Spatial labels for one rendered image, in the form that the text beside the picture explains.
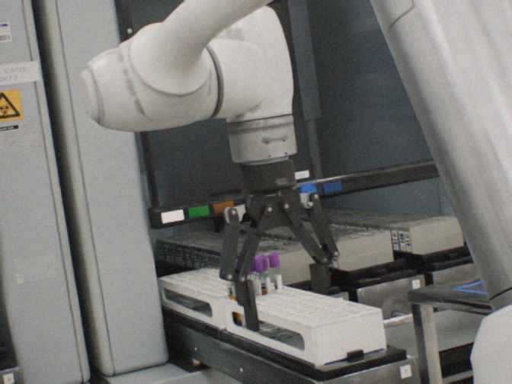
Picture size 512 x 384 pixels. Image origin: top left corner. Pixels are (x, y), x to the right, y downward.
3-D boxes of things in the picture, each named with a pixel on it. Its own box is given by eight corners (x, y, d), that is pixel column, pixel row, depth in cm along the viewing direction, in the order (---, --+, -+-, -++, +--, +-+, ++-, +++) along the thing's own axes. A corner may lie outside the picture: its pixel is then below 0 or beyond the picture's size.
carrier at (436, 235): (459, 248, 190) (455, 216, 189) (465, 248, 188) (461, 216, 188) (406, 259, 186) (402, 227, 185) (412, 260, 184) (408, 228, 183)
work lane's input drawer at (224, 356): (150, 349, 181) (142, 299, 180) (221, 332, 186) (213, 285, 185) (344, 452, 114) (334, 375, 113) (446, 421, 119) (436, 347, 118)
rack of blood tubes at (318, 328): (226, 340, 149) (220, 299, 148) (287, 325, 152) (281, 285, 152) (319, 376, 121) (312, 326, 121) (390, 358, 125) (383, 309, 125)
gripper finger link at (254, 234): (276, 207, 136) (267, 203, 135) (247, 285, 135) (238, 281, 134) (264, 206, 140) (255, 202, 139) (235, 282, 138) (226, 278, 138)
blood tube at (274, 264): (282, 328, 149) (270, 255, 148) (277, 325, 151) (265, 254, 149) (292, 324, 150) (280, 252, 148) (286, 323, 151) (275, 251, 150)
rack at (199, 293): (160, 312, 177) (155, 277, 177) (212, 301, 181) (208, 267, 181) (222, 337, 150) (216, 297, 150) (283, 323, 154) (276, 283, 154)
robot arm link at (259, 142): (304, 113, 134) (310, 157, 135) (275, 116, 143) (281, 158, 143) (241, 123, 131) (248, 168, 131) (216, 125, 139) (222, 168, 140)
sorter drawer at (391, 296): (216, 289, 234) (209, 251, 233) (269, 277, 239) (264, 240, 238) (375, 334, 167) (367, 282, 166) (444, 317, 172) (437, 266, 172)
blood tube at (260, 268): (274, 332, 147) (267, 257, 145) (265, 334, 146) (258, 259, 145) (269, 331, 148) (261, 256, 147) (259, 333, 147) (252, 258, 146)
